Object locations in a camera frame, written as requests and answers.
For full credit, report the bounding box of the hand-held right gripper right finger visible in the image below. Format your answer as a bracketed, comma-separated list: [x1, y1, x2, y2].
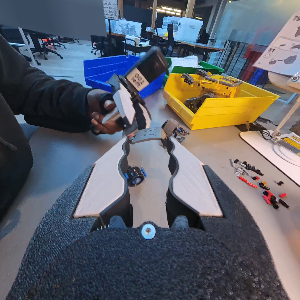
[166, 136, 223, 227]

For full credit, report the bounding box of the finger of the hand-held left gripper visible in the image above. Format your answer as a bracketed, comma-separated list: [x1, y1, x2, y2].
[133, 96, 152, 131]
[112, 88, 139, 138]

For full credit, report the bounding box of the yellow black flat packet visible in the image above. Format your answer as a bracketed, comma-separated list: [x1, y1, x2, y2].
[273, 132, 300, 157]

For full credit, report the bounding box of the black utility cart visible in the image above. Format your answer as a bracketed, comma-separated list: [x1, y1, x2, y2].
[124, 37, 153, 57]

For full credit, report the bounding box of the black cable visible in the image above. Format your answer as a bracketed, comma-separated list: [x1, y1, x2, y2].
[246, 117, 280, 140]

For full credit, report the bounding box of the pile of small brick parts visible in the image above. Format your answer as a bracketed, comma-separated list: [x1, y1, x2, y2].
[230, 159, 290, 210]

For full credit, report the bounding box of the frosted glass partition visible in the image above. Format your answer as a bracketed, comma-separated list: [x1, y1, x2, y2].
[216, 0, 300, 47]

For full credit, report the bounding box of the yellow toy tracked robot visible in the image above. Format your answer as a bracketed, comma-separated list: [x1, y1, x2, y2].
[181, 69, 243, 114]

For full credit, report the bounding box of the white foam sheet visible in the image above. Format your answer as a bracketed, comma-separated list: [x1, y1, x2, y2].
[167, 55, 203, 69]

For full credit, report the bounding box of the grey curved brick panel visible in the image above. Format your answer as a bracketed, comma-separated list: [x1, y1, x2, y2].
[129, 127, 168, 149]

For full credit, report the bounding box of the yellow plastic storage bin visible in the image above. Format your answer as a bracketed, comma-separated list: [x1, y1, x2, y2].
[163, 73, 280, 131]

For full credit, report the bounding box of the small whiteboard sign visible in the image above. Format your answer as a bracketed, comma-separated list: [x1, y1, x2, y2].
[103, 0, 119, 57]

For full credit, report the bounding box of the wire mesh rack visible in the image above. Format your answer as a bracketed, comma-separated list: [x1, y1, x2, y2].
[223, 40, 269, 82]

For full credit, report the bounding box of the clear plastic storage box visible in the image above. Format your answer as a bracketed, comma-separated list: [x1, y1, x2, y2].
[116, 19, 143, 37]
[176, 17, 204, 43]

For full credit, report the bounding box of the blue plastic storage bin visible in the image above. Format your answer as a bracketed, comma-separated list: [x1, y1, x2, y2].
[83, 55, 166, 99]

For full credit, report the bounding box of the black office chair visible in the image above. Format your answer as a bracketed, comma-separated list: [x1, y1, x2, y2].
[90, 35, 109, 57]
[164, 23, 179, 57]
[35, 35, 67, 60]

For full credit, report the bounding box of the person's left hand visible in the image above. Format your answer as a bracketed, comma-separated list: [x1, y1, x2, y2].
[87, 89, 125, 135]

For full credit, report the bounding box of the green plastic storage bin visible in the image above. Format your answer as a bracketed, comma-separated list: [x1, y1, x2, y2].
[164, 56, 224, 85]

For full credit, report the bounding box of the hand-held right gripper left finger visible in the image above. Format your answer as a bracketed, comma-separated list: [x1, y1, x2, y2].
[73, 137, 133, 227]

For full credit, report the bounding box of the white flat pad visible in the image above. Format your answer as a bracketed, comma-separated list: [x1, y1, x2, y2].
[240, 130, 300, 186]

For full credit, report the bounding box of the black round toy lens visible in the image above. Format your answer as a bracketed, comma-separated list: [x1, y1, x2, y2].
[125, 166, 148, 187]

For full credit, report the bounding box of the pale booklet stand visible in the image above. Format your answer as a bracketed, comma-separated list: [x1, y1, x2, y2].
[268, 71, 300, 141]

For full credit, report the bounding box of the grey brick head assembly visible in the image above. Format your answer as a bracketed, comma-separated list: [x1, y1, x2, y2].
[162, 118, 190, 143]

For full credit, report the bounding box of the wooden table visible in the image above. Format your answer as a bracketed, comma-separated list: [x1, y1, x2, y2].
[162, 35, 225, 54]

